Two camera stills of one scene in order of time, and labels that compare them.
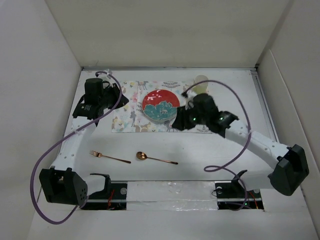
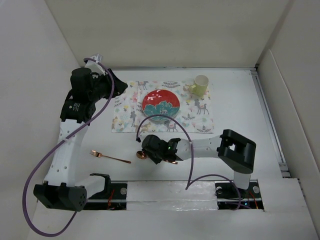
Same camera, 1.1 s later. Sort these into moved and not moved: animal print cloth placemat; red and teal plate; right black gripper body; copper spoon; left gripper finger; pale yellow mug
Moved: left gripper finger; right black gripper body
Not moved: red and teal plate; pale yellow mug; animal print cloth placemat; copper spoon
